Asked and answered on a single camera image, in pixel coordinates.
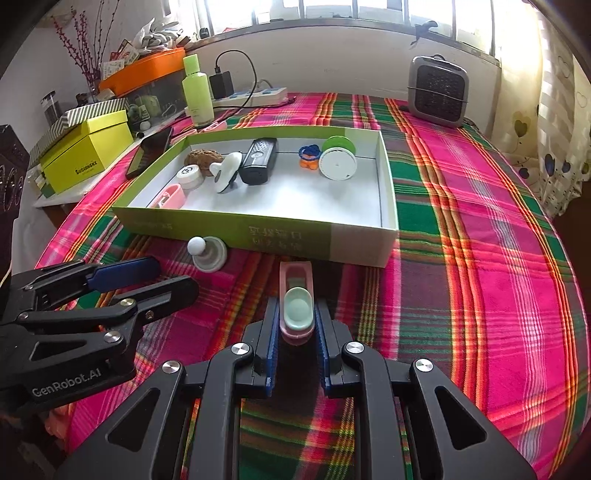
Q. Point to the grey stamp with white knob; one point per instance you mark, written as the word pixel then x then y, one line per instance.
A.
pixel 210 258

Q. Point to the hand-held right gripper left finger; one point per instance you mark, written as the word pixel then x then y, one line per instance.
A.
pixel 272 341

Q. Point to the orange box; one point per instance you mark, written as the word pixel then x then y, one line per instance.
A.
pixel 143 71

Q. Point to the small white round jar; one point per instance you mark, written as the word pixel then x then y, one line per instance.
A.
pixel 189 174

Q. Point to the green white cardboard box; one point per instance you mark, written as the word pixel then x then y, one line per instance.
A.
pixel 295 203

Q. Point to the green white plastic spool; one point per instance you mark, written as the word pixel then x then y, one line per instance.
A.
pixel 338 165

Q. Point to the white work gloves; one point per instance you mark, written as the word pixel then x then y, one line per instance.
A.
pixel 159 36

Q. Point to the black lidded glass jar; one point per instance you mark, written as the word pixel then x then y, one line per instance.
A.
pixel 51 110

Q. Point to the black plastic doorbell device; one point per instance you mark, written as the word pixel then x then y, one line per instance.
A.
pixel 256 168

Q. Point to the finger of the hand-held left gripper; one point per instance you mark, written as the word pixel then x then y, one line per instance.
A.
pixel 171 290
pixel 124 272

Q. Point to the light green plastic bottle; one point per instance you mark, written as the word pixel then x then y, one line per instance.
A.
pixel 197 97

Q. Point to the small green box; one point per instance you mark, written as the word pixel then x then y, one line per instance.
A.
pixel 40 181

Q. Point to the glass tank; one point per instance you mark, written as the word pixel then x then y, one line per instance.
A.
pixel 166 92

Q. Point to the heart print curtain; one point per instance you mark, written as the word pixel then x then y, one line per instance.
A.
pixel 554 115

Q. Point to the striped box lid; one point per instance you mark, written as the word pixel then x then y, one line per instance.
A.
pixel 92 110

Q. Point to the white power strip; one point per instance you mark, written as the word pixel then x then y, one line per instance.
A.
pixel 268 96

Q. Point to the red white paper packets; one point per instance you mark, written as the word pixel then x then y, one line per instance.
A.
pixel 119 60

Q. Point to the grey fan heater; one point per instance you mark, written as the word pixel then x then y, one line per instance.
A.
pixel 438 92

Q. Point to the black smartphone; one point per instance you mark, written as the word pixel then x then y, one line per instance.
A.
pixel 150 152

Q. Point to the dried flower branches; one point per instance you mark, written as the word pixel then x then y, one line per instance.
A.
pixel 87 50

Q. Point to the black power adapter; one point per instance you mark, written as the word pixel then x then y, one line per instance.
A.
pixel 220 84

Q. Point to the person's left hand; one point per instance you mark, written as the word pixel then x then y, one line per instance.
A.
pixel 57 424

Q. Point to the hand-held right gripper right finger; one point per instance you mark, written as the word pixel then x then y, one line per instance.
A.
pixel 323 341

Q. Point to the white round knob hook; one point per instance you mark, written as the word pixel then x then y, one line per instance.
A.
pixel 226 173

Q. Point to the pink clip with mint pad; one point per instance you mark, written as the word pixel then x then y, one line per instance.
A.
pixel 298 304

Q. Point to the yellow-green cardboard box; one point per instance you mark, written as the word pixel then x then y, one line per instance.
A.
pixel 87 154

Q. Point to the small pink plastic piece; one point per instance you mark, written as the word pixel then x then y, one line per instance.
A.
pixel 213 127

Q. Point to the pink plastic clip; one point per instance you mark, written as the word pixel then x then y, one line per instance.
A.
pixel 171 196

